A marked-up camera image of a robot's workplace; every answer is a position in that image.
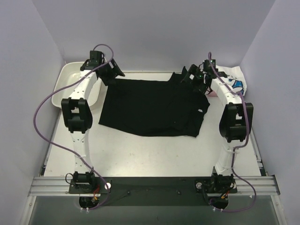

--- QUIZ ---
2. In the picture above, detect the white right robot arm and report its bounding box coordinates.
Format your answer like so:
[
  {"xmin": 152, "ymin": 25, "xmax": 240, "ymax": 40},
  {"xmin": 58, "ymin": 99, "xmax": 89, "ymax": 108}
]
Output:
[{"xmin": 182, "ymin": 59, "xmax": 254, "ymax": 194}]

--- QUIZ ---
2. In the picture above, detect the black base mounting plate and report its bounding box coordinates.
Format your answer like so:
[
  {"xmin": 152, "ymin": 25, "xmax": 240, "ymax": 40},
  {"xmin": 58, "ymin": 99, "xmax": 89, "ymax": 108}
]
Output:
[{"xmin": 68, "ymin": 176, "xmax": 237, "ymax": 208}]

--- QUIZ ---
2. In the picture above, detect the aluminium front rail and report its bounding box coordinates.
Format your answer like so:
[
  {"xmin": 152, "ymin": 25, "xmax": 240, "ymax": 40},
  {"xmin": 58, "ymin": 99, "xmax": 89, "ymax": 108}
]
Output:
[{"xmin": 28, "ymin": 176, "xmax": 280, "ymax": 196}]

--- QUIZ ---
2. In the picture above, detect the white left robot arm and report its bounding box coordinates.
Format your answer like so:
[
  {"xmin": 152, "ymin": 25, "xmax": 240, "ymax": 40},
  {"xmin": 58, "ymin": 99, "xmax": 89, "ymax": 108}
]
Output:
[{"xmin": 61, "ymin": 49, "xmax": 125, "ymax": 193}]

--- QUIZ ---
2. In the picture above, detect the black t shirt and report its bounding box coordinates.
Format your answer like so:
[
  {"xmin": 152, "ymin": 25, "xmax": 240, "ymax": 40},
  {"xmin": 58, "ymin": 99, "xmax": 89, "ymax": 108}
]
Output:
[{"xmin": 98, "ymin": 68, "xmax": 210, "ymax": 137}]

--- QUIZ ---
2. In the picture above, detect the white plastic bin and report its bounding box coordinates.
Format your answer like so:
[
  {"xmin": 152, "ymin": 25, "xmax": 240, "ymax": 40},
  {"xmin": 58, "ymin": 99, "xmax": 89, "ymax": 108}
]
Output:
[{"xmin": 51, "ymin": 61, "xmax": 102, "ymax": 110}]

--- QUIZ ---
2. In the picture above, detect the white daisy print t shirt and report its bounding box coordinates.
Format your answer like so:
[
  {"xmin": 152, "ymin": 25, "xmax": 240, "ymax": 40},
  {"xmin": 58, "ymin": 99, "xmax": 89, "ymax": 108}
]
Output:
[{"xmin": 216, "ymin": 66, "xmax": 247, "ymax": 96}]

